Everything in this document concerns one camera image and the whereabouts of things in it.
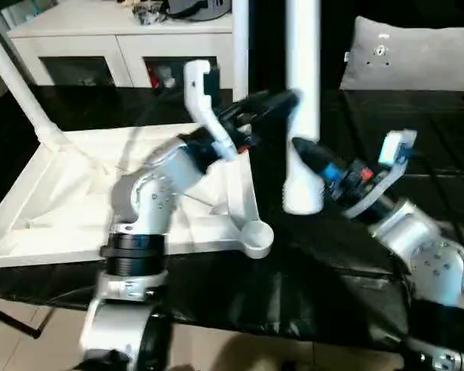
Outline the white plastic table leg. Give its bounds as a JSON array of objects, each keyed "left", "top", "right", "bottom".
[
  {"left": 281, "top": 0, "right": 326, "bottom": 216},
  {"left": 0, "top": 26, "right": 70, "bottom": 151},
  {"left": 233, "top": 0, "right": 253, "bottom": 104}
]

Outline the white plastic table top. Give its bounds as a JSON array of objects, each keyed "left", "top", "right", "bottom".
[{"left": 0, "top": 122, "right": 276, "bottom": 278}]

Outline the black box with gold label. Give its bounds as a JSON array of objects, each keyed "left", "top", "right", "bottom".
[{"left": 250, "top": 0, "right": 357, "bottom": 93}]

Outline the grey round container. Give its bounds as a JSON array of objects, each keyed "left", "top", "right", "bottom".
[{"left": 165, "top": 0, "right": 234, "bottom": 23}]

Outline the grey cushion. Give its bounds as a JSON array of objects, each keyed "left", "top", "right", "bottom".
[{"left": 338, "top": 15, "right": 464, "bottom": 94}]

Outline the white cabinet with glass doors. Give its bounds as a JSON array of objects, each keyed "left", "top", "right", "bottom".
[{"left": 6, "top": 0, "right": 237, "bottom": 89}]

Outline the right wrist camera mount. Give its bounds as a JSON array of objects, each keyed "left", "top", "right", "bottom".
[{"left": 341, "top": 128, "right": 419, "bottom": 222}]

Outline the black metal table frame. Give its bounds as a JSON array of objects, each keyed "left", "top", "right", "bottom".
[{"left": 0, "top": 300, "right": 52, "bottom": 340}]

